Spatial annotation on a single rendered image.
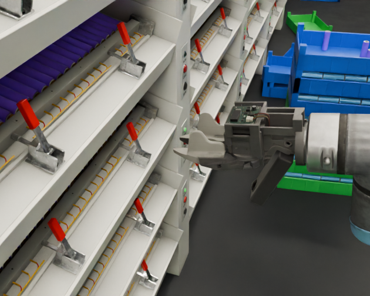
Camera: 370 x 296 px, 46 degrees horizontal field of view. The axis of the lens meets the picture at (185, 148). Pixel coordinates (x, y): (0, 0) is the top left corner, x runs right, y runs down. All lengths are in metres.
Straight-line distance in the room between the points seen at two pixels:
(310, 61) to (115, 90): 0.81
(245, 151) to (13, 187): 0.34
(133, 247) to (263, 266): 0.55
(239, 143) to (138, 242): 0.40
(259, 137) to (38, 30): 0.34
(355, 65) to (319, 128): 0.79
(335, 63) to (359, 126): 0.77
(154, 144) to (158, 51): 0.20
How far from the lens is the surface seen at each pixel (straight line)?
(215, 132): 0.74
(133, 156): 0.86
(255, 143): 0.66
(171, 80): 0.94
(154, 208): 1.05
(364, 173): 0.67
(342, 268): 1.46
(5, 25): 0.46
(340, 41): 1.60
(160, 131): 0.96
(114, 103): 0.69
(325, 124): 0.65
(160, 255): 1.20
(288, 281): 1.38
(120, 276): 0.93
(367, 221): 0.72
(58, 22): 0.53
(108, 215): 0.77
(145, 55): 0.83
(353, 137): 0.64
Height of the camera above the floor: 1.08
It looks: 36 degrees down
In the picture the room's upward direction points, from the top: straight up
